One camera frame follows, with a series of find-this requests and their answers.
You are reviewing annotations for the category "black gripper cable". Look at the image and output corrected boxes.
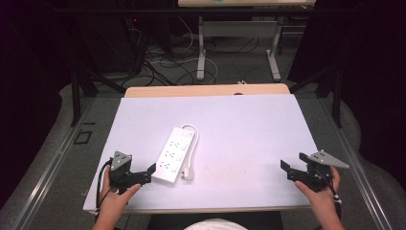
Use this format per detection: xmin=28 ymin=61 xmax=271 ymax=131
xmin=95 ymin=158 xmax=113 ymax=223
xmin=314 ymin=171 xmax=343 ymax=221

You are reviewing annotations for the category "person's left hand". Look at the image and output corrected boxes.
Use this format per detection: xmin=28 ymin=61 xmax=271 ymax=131
xmin=99 ymin=166 xmax=142 ymax=216

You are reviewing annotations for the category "black overhead frame bar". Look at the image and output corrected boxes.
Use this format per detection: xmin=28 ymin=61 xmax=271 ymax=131
xmin=52 ymin=7 xmax=355 ymax=15

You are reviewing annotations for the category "white power strip cable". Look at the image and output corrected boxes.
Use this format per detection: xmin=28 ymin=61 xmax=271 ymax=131
xmin=180 ymin=123 xmax=200 ymax=172

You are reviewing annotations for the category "black computer tower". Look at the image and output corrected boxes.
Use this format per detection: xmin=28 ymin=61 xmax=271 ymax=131
xmin=78 ymin=15 xmax=145 ymax=74

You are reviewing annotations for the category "wooden table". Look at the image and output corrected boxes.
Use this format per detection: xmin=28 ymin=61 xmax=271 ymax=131
xmin=87 ymin=83 xmax=312 ymax=215

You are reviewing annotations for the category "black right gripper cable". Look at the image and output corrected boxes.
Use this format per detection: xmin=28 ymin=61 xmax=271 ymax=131
xmin=314 ymin=171 xmax=343 ymax=221

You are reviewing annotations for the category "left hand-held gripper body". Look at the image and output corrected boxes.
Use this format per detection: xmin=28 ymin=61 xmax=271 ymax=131
xmin=109 ymin=150 xmax=153 ymax=196

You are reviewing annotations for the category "white table mat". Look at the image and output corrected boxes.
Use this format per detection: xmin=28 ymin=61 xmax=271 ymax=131
xmin=82 ymin=93 xmax=320 ymax=213

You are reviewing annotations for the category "white desk with metal legs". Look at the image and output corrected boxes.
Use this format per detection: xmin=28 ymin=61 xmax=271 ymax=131
xmin=177 ymin=0 xmax=317 ymax=81

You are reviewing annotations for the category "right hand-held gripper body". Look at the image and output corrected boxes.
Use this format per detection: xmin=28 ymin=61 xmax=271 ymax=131
xmin=286 ymin=149 xmax=350 ymax=193

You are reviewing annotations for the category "person's right hand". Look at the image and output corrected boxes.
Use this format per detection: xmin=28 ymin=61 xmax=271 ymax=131
xmin=294 ymin=166 xmax=341 ymax=211

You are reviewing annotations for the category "tangle of floor cables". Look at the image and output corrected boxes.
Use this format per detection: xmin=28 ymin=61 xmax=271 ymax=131
xmin=121 ymin=17 xmax=262 ymax=88

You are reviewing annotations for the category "black floor hatch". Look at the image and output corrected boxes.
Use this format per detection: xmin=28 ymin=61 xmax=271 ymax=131
xmin=73 ymin=129 xmax=94 ymax=146

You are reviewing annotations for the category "metal floor rail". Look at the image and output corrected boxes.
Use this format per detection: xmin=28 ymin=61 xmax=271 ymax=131
xmin=11 ymin=97 xmax=97 ymax=230
xmin=319 ymin=97 xmax=395 ymax=230

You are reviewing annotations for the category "white power strip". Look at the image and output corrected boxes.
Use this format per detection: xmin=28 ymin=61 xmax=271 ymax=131
xmin=151 ymin=126 xmax=196 ymax=184

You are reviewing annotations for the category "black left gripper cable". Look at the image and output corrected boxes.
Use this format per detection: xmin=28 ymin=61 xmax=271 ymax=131
xmin=95 ymin=158 xmax=113 ymax=223

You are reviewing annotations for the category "white power plug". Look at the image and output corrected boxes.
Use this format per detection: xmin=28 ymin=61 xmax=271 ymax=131
xmin=180 ymin=167 xmax=195 ymax=182

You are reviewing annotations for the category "black metal stand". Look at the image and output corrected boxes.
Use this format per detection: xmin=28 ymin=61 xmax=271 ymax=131
xmin=70 ymin=61 xmax=127 ymax=127
xmin=288 ymin=61 xmax=344 ymax=128

